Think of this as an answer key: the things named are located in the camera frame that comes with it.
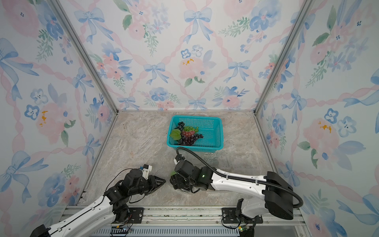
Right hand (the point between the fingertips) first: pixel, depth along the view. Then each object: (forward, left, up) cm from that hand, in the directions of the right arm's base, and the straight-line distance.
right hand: (169, 175), depth 77 cm
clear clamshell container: (+15, -30, -11) cm, 35 cm away
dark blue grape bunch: (+37, -4, -4) cm, 38 cm away
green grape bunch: (+7, 0, -14) cm, 16 cm away
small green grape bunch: (+37, -10, -8) cm, 39 cm away
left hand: (-2, +2, -4) cm, 5 cm away
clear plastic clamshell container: (-4, -13, -11) cm, 17 cm away
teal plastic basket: (+38, -25, -9) cm, 47 cm away
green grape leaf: (+27, -1, -1) cm, 27 cm away
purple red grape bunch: (+29, -9, -6) cm, 31 cm away
